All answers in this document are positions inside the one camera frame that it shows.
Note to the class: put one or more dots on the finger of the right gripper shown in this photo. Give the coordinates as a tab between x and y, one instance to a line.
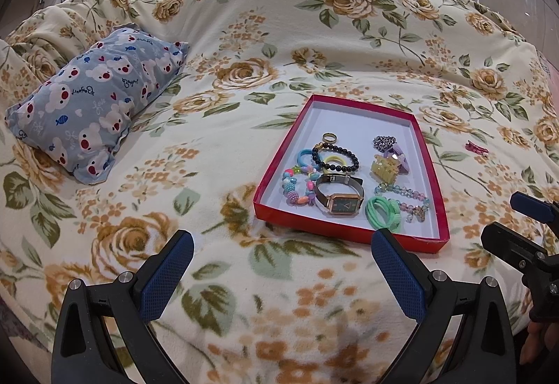
510	247
528	206

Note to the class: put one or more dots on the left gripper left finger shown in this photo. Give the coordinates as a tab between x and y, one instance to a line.
83	350

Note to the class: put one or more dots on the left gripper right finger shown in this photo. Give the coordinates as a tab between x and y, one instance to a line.
483	349

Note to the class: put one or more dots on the purple fabric bow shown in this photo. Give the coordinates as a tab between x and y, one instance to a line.
396	155

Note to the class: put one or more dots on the red jewelry tray box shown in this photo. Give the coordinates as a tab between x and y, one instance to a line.
339	136

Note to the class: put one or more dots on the person's right hand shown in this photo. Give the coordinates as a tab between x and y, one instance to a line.
541	337

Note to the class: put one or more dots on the pink hair clip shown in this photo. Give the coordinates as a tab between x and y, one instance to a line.
477	149

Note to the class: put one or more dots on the pink bed sheet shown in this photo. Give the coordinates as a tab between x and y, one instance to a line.
550	69

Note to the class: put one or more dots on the rose gold wrist watch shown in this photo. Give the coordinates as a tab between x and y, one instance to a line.
340	204

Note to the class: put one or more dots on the blue bear print pillow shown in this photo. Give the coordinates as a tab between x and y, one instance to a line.
80	115

